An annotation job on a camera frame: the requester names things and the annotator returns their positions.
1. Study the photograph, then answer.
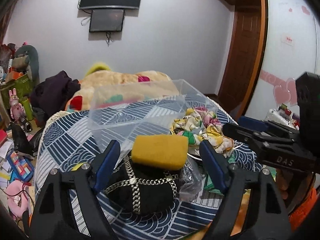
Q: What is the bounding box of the beige plush blanket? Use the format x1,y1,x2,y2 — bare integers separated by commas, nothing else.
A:
65,70,178,112

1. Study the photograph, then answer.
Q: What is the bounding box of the dark purple garment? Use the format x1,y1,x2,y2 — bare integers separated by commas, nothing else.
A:
30,70,80,117

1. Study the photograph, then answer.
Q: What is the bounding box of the colourful puzzle box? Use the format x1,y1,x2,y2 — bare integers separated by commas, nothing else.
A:
7,152,34,183

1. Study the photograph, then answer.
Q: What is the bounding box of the floral patterned cloth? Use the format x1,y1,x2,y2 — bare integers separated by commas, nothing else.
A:
170,107,234,157

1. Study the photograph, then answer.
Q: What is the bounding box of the small wall monitor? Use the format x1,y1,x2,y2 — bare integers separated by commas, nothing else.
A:
89,9,125,33

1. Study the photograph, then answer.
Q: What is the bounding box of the grey green plush toy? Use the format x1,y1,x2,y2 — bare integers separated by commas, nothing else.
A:
12,45,39,85

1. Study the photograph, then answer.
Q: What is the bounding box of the black hat with chains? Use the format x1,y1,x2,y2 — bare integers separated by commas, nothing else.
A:
103,154,180,215

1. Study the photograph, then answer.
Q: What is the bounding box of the green cardboard box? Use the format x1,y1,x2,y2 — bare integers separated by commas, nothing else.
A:
1,74,34,109

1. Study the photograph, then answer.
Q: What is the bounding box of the brown wooden door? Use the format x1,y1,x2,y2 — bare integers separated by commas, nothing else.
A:
217,0,261,120

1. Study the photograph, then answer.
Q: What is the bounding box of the pink rabbit toy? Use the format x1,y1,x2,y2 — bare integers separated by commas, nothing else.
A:
9,88,25,122

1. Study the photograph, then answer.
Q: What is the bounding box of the white sliding wardrobe door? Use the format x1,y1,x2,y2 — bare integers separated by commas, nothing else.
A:
245,0,319,120

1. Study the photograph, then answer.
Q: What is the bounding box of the clear plastic storage box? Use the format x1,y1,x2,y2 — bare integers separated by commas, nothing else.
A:
88,79,217,151

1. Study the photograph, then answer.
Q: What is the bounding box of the yellow sponge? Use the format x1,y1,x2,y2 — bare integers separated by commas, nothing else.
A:
131,134,188,171

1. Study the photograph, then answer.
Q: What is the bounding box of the clear plastic bag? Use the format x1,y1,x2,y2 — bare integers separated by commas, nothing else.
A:
179,157,202,202

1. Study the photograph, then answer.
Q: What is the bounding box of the yellow green pillow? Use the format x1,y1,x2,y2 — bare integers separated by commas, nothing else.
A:
85,62,111,76

